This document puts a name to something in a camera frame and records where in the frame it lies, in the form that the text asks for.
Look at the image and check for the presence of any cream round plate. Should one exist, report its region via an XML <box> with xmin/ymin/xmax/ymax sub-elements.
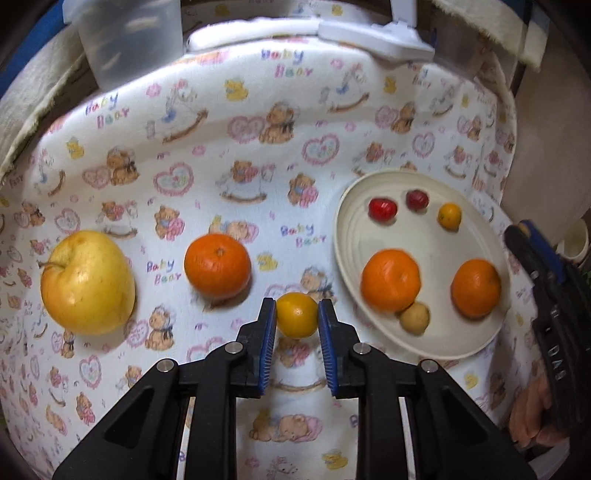
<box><xmin>333</xmin><ymin>168</ymin><xmax>511</xmax><ymax>360</ymax></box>

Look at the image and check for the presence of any red cherry tomato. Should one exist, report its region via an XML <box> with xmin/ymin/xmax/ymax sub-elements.
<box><xmin>368</xmin><ymin>198</ymin><xmax>398</xmax><ymax>221</ymax></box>
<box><xmin>405</xmin><ymin>189</ymin><xmax>430</xmax><ymax>212</ymax></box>

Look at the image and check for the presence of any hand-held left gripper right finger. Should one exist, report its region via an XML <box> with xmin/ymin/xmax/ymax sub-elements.
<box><xmin>318</xmin><ymin>298</ymin><xmax>539</xmax><ymax>480</ymax></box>

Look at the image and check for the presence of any brown longan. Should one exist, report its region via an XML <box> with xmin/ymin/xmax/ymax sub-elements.
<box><xmin>399</xmin><ymin>302</ymin><xmax>431</xmax><ymax>335</ymax></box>

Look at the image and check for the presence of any yellow apple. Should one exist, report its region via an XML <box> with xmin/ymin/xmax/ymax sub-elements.
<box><xmin>40</xmin><ymin>230</ymin><xmax>137</xmax><ymax>336</ymax></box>

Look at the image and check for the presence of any person's right hand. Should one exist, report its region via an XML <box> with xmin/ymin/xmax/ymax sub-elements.
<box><xmin>509</xmin><ymin>376</ymin><xmax>573</xmax><ymax>448</ymax></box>

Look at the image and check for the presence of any yellow-orange small tomato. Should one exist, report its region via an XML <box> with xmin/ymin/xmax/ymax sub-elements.
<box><xmin>276</xmin><ymin>292</ymin><xmax>320</xmax><ymax>339</ymax></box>

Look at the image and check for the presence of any bear printed blanket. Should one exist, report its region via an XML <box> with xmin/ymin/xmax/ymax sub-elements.
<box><xmin>0</xmin><ymin>21</ymin><xmax>520</xmax><ymax>480</ymax></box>

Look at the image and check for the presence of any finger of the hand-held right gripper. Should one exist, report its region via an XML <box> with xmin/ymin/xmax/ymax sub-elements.
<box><xmin>518</xmin><ymin>220</ymin><xmax>572</xmax><ymax>284</ymax></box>
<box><xmin>503</xmin><ymin>224</ymin><xmax>544</xmax><ymax>286</ymax></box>

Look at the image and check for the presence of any white round cup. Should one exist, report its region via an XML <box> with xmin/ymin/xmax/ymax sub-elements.
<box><xmin>556</xmin><ymin>220</ymin><xmax>591</xmax><ymax>266</ymax></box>

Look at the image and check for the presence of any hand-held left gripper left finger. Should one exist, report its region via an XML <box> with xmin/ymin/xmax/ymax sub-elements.
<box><xmin>53</xmin><ymin>298</ymin><xmax>278</xmax><ymax>480</ymax></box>

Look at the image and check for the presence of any white plastic stand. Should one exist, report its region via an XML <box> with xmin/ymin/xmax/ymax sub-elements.
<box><xmin>318</xmin><ymin>0</ymin><xmax>435</xmax><ymax>60</ymax></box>

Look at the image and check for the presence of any small orange kumquat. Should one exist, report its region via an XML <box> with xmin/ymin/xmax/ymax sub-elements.
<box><xmin>438</xmin><ymin>203</ymin><xmax>463</xmax><ymax>230</ymax></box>

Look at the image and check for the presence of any orange tangerine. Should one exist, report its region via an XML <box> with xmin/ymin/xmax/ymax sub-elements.
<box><xmin>451</xmin><ymin>259</ymin><xmax>502</xmax><ymax>318</ymax></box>
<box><xmin>184</xmin><ymin>233</ymin><xmax>253</xmax><ymax>298</ymax></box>
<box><xmin>360</xmin><ymin>248</ymin><xmax>422</xmax><ymax>313</ymax></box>

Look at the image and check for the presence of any translucent plastic container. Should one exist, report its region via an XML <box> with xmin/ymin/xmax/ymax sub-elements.
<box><xmin>62</xmin><ymin>0</ymin><xmax>182</xmax><ymax>89</ymax></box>

